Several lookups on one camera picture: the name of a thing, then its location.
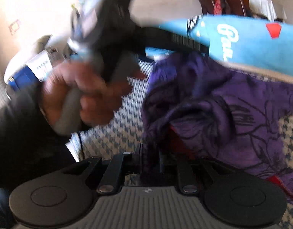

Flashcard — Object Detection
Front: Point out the purple floral garment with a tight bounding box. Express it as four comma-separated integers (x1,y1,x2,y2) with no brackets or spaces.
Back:
141,52,293,204

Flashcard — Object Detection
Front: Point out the black sleeved left forearm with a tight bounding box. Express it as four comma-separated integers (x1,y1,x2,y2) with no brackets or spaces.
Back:
0,84,75,189

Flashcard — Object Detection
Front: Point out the person's left hand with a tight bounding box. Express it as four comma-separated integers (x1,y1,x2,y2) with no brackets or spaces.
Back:
39,62,133,127

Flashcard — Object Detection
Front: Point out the houndstooth sofa seat cover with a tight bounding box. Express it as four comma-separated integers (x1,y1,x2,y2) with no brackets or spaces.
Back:
71,62,293,228

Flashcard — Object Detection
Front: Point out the dark wooden chair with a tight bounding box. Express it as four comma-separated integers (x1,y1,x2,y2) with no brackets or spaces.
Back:
199,0,255,17

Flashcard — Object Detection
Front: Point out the blue printed sofa back cover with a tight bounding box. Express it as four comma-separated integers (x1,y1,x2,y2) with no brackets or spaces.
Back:
157,15,293,77

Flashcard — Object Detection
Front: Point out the white clothed dining table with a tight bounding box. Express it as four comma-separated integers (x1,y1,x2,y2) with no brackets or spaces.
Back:
249,0,287,21

